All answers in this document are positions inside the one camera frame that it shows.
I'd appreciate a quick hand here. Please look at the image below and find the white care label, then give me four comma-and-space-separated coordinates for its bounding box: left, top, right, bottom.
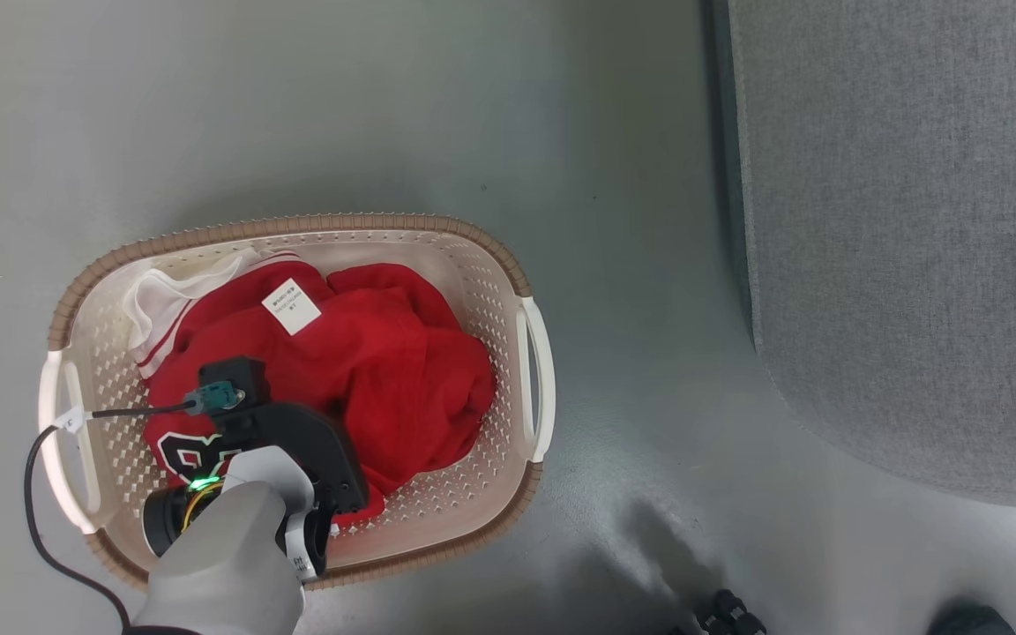
261, 278, 323, 337

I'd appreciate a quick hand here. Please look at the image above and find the beige plastic laundry basket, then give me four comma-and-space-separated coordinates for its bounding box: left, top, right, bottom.
38, 213, 557, 591

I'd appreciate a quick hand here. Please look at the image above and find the grey fabric sofa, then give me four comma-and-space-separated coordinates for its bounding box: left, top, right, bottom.
709, 0, 1016, 510

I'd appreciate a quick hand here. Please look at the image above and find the thin black cable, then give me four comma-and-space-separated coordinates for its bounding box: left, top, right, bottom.
23, 400, 202, 635

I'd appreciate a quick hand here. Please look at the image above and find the red jersey garment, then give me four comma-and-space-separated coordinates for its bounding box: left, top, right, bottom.
143, 261, 498, 527

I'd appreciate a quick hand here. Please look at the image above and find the white garment with red stripes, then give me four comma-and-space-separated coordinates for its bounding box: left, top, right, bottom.
123, 250, 299, 380

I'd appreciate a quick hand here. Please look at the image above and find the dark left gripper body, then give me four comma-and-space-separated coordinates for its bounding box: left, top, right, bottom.
213, 401, 370, 518

